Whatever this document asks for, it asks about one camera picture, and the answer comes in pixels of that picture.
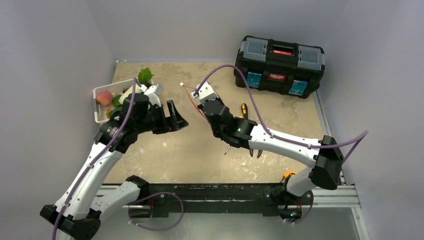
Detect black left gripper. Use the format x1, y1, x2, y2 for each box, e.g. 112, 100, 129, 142
135, 99, 187, 134

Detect clear zip bag orange zipper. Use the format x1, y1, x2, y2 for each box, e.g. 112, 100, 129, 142
179, 82, 206, 119

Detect white radish with leaves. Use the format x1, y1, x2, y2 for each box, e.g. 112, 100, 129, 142
137, 67, 154, 84

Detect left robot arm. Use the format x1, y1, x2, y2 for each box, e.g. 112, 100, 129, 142
40, 93, 188, 240

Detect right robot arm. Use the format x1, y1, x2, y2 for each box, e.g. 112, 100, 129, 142
199, 99, 343, 204

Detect black yellow screwdriver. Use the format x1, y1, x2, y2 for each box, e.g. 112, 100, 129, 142
241, 103, 249, 119

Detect green cucumber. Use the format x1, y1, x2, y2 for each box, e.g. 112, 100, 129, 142
112, 94, 122, 108

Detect peach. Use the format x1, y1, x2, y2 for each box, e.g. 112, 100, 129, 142
95, 90, 114, 107

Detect white perforated basket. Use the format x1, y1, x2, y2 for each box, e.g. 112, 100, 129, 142
92, 79, 133, 125

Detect black toolbox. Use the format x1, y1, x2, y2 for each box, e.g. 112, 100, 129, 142
233, 35, 325, 99

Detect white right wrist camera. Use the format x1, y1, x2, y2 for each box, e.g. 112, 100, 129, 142
190, 81, 220, 105

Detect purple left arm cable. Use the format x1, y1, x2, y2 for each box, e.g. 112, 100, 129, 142
51, 77, 138, 240

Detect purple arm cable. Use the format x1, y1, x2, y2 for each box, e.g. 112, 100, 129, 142
51, 77, 138, 240
195, 64, 370, 163

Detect yellow handled tool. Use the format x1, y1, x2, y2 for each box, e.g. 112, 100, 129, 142
283, 171, 297, 179

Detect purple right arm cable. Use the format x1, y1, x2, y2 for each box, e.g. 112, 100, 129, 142
195, 64, 370, 163

